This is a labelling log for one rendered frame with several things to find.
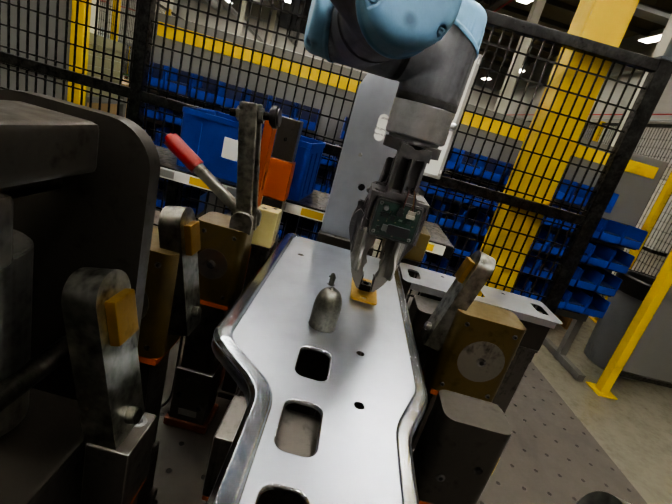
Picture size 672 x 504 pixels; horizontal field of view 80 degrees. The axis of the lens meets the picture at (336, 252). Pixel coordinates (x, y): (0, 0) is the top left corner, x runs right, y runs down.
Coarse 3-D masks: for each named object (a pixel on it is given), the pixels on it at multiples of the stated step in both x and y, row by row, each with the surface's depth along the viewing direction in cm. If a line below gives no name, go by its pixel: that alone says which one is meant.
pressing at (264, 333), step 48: (288, 240) 71; (288, 288) 54; (336, 288) 58; (384, 288) 63; (240, 336) 40; (288, 336) 43; (336, 336) 45; (384, 336) 48; (240, 384) 35; (288, 384) 35; (336, 384) 37; (384, 384) 39; (240, 432) 29; (336, 432) 32; (384, 432) 33; (240, 480) 25; (288, 480) 26; (336, 480) 27; (384, 480) 28
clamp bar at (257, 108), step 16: (240, 112) 51; (256, 112) 51; (272, 112) 51; (240, 128) 51; (256, 128) 52; (272, 128) 53; (240, 144) 52; (256, 144) 55; (240, 160) 53; (256, 160) 55; (240, 176) 53; (256, 176) 56; (240, 192) 54; (256, 192) 57; (240, 208) 55; (256, 208) 57; (256, 224) 58
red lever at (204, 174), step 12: (168, 144) 53; (180, 144) 54; (180, 156) 54; (192, 156) 54; (192, 168) 54; (204, 168) 55; (204, 180) 55; (216, 180) 55; (216, 192) 55; (228, 192) 56; (228, 204) 56; (252, 216) 57
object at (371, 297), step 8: (352, 280) 61; (368, 280) 62; (352, 288) 58; (360, 288) 58; (368, 288) 58; (352, 296) 55; (360, 296) 56; (368, 296) 57; (376, 296) 57; (376, 304) 55
